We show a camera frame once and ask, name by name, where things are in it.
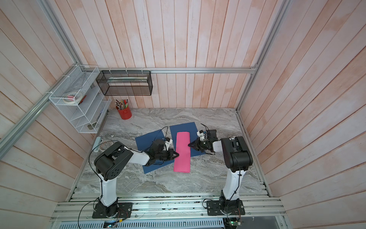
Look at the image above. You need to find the blue paper sheet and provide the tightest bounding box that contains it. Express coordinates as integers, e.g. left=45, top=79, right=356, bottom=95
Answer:
left=170, top=122, right=198, bottom=147
left=135, top=129, right=174, bottom=174

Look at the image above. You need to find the tape roll on table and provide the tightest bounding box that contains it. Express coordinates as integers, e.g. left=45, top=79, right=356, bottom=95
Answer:
left=99, top=140, right=114, bottom=152

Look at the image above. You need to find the white wire shelf rack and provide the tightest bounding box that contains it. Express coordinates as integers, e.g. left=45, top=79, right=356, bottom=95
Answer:
left=49, top=65, right=112, bottom=134

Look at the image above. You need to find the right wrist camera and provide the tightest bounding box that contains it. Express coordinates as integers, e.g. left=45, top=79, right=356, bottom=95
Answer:
left=197, top=130, right=206, bottom=141

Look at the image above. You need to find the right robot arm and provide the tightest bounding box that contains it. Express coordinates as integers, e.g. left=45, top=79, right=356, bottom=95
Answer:
left=188, top=129, right=254, bottom=212

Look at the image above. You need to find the red pen cup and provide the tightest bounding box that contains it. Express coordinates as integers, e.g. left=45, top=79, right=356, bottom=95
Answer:
left=115, top=97, right=132, bottom=120

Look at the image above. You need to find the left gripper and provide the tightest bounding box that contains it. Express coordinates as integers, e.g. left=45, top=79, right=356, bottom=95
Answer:
left=155, top=148, right=179, bottom=161

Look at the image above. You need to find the right blue paper sheet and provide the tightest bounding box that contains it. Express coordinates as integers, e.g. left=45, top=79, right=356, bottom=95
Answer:
left=170, top=122, right=198, bottom=147

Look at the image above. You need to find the aluminium frame rail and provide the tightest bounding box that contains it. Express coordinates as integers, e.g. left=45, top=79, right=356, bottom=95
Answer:
left=51, top=193, right=286, bottom=221

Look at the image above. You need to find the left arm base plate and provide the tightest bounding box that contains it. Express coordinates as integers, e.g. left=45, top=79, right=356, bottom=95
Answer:
left=92, top=202, right=132, bottom=219

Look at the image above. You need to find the tape roll in rack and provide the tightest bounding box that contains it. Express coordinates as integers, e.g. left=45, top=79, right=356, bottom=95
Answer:
left=62, top=91, right=82, bottom=105

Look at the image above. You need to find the left blue paper sheet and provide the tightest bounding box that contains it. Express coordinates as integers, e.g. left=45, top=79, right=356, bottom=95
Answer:
left=135, top=129, right=174, bottom=174

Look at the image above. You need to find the black mesh wall basket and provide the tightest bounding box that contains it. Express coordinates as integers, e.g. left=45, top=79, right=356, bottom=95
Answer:
left=96, top=70, right=153, bottom=96

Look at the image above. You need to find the pink rectangular paper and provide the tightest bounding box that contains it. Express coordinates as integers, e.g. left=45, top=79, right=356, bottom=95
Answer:
left=173, top=132, right=191, bottom=173

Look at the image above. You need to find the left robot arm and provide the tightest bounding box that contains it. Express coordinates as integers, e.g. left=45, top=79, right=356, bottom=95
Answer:
left=94, top=139, right=179, bottom=208

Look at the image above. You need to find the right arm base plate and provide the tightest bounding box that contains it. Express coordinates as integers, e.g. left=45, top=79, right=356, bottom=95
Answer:
left=206, top=199, right=246, bottom=217

